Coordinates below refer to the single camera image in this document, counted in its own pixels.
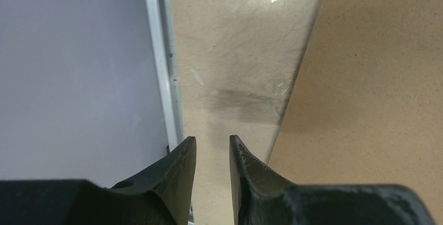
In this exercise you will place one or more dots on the brown cardboard backing board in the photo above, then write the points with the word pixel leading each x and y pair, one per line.
pixel 367 102

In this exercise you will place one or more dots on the aluminium table edge rail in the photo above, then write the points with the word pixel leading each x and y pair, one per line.
pixel 163 42

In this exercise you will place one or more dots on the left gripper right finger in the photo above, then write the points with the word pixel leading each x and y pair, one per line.
pixel 262 196

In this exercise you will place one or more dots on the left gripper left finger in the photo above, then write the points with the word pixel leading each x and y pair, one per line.
pixel 159 194

